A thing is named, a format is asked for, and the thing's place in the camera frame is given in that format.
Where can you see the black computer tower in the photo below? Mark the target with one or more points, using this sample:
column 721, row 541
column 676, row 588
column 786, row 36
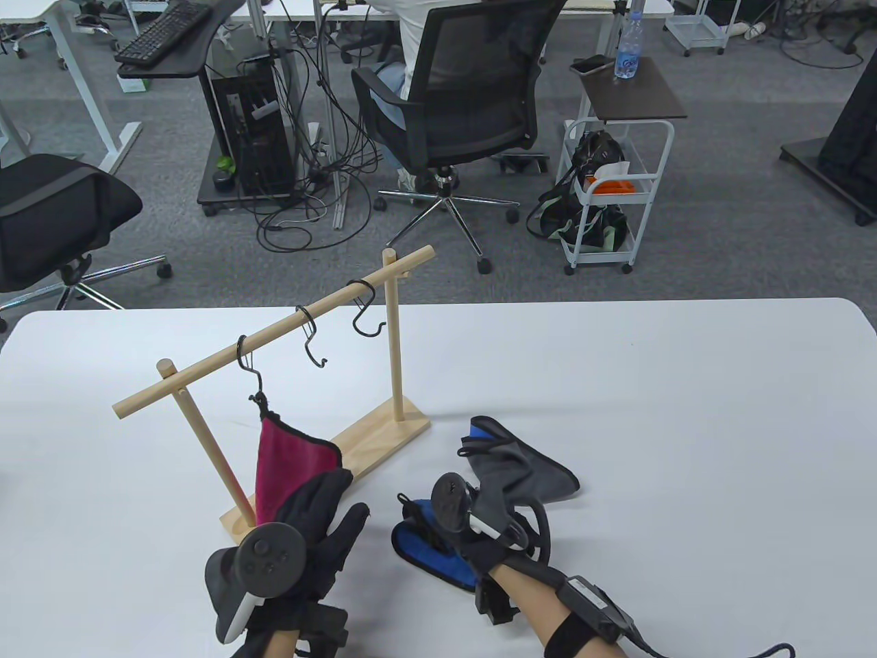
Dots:
column 250, row 137

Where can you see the small potted plant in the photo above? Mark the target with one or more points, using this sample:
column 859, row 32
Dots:
column 223, row 175

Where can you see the black and green bag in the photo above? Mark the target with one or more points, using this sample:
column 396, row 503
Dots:
column 589, row 223

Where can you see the wooden towel rack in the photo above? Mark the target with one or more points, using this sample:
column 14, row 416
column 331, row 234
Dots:
column 274, row 334

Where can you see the black wrist sensor box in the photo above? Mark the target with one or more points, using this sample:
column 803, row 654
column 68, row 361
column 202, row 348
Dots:
column 596, row 606

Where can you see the grey hand towel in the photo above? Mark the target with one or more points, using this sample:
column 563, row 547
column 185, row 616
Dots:
column 527, row 473

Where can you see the person's left forearm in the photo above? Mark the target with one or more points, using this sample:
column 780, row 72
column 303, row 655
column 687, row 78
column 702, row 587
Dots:
column 281, row 648

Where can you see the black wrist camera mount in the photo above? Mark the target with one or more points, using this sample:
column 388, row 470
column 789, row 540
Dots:
column 325, row 624
column 495, row 603

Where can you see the black curved desk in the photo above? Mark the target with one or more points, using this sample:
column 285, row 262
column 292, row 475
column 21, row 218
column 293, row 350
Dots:
column 205, row 55

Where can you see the black keyboard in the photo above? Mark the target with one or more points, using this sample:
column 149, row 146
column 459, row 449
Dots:
column 161, row 34

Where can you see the white rolling cart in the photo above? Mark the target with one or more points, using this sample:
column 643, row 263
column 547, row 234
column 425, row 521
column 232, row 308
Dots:
column 647, row 178

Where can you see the black floor stand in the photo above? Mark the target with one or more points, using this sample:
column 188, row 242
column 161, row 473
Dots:
column 849, row 144

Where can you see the person's right forearm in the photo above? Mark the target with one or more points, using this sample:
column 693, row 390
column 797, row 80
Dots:
column 534, row 603

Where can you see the black padded office chair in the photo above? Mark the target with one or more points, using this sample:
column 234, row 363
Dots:
column 48, row 212

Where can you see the orange tray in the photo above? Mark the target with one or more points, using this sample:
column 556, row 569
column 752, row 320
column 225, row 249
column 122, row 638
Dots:
column 613, row 185

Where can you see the person's left hand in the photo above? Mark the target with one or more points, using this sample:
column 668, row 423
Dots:
column 329, row 528

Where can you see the green box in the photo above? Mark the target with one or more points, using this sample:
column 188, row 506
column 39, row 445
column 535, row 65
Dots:
column 133, row 83

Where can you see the red hand towel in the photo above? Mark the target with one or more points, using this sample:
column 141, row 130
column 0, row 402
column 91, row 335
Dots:
column 288, row 466

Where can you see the blue hand towel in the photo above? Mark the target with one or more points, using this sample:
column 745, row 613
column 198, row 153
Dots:
column 431, row 558

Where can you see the person's right hand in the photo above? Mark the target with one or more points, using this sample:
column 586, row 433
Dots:
column 479, row 552

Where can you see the black mesh office chair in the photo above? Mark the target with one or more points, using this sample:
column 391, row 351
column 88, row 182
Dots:
column 473, row 89

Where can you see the black s-hook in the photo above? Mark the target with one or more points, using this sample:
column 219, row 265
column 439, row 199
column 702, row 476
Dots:
column 310, row 343
column 255, row 373
column 357, row 322

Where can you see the brown side table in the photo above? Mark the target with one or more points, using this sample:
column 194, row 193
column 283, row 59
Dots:
column 634, row 92

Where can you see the clear water bottle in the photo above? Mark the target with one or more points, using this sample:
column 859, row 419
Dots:
column 628, row 51

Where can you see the black handheld controller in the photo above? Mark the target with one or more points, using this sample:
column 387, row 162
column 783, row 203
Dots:
column 449, row 504
column 267, row 558

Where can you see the black smartphone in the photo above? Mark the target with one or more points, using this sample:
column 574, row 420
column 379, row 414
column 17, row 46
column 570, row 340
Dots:
column 590, row 65

